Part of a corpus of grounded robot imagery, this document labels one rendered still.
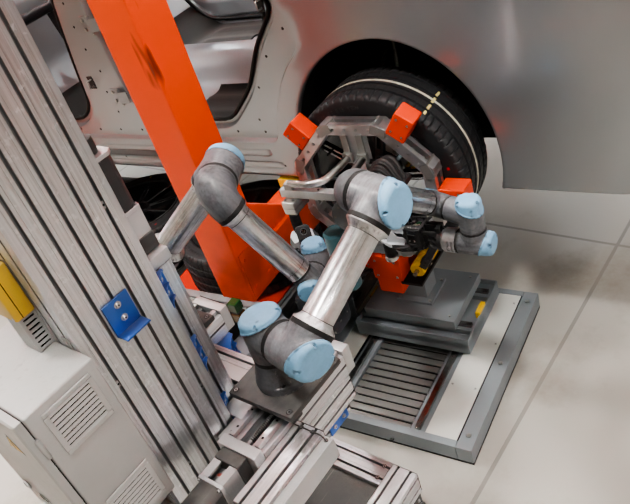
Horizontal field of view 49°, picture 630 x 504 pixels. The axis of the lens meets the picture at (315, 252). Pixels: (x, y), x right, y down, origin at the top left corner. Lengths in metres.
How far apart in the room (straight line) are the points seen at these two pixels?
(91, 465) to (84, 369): 0.23
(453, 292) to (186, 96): 1.33
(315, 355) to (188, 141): 0.97
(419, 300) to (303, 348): 1.31
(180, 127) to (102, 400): 1.01
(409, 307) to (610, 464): 0.93
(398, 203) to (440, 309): 1.21
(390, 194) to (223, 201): 0.46
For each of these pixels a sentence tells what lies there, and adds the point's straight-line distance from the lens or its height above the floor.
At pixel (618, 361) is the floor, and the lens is 2.88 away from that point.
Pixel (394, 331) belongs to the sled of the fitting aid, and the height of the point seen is 0.14.
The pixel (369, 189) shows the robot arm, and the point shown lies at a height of 1.25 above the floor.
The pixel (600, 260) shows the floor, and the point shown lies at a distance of 3.32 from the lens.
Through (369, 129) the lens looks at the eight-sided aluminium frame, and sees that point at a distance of 2.27.
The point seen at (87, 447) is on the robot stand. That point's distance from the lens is 1.64.
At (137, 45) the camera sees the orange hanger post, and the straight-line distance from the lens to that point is 2.22.
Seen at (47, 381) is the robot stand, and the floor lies 1.23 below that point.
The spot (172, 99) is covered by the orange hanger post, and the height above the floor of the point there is 1.37.
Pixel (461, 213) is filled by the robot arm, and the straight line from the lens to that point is 1.99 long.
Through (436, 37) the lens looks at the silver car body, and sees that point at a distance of 2.29.
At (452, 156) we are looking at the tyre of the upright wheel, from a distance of 2.31.
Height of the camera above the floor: 2.11
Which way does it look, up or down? 35 degrees down
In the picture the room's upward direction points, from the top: 19 degrees counter-clockwise
